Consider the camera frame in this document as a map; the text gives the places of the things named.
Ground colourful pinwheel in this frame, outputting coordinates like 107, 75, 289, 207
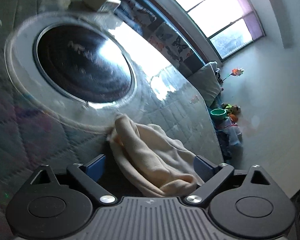
222, 68, 244, 81

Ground green framed window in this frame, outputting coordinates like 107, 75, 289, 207
149, 0, 266, 62

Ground left butterfly cushion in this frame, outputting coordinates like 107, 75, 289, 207
114, 0, 157, 38

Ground butterfly cushion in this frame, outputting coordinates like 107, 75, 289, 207
148, 22, 194, 68
114, 0, 157, 38

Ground grey plain pillow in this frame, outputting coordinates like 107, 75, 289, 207
187, 61, 222, 107

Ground clear plastic storage box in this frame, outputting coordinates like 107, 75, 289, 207
220, 118, 242, 146

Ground white tissue box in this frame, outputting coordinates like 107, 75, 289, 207
82, 0, 121, 12

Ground right butterfly cushion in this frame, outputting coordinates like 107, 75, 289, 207
148, 22, 194, 68

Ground cream sweatshirt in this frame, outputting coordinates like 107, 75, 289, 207
108, 114, 205, 197

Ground dark blue jacket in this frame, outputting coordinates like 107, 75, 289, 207
216, 130, 232, 161

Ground stuffed toys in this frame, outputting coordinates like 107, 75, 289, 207
221, 103, 241, 122

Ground green plastic bowl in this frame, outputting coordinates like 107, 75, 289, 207
210, 108, 228, 120

